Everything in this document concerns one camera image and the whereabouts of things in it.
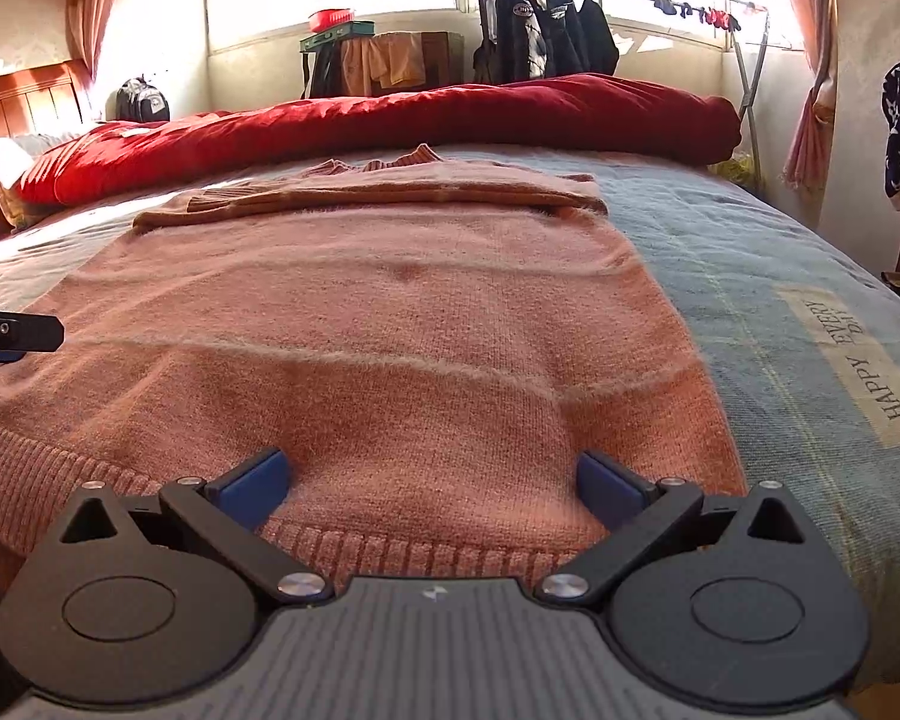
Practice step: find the wooden headboard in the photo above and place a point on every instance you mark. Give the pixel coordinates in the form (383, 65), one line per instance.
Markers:
(36, 100)

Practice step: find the red basin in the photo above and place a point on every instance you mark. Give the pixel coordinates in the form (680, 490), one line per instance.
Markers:
(328, 18)

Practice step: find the yellow-green bag by bed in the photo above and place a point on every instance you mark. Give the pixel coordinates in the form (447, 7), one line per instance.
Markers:
(739, 170)

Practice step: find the metal clothes rack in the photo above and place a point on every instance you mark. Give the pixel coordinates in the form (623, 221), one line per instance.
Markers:
(735, 25)

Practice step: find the green box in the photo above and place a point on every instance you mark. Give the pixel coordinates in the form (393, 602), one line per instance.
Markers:
(336, 34)

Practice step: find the orange knit sweater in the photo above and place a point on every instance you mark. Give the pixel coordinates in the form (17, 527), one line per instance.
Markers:
(431, 340)

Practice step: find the red duvet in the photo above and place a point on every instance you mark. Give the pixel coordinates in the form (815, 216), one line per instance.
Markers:
(585, 111)

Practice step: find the orange cloth on cabinet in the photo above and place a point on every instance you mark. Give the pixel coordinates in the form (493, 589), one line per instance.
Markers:
(388, 62)

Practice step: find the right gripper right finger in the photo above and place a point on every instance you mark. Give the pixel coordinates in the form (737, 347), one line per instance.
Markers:
(725, 603)

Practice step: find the dark wooden cabinet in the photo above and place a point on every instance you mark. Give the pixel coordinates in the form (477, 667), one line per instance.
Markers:
(442, 57)

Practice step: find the blue plaid bed sheet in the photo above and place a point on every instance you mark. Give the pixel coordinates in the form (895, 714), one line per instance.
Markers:
(802, 344)

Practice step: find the pink curtain right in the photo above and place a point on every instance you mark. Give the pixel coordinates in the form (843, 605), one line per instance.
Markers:
(808, 162)

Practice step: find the black hanging jacket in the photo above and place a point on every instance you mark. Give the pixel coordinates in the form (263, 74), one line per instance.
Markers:
(531, 39)

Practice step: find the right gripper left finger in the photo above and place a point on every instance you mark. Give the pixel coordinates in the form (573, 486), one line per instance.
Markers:
(133, 600)

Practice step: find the black backpack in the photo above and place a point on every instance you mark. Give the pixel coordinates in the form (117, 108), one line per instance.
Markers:
(139, 101)

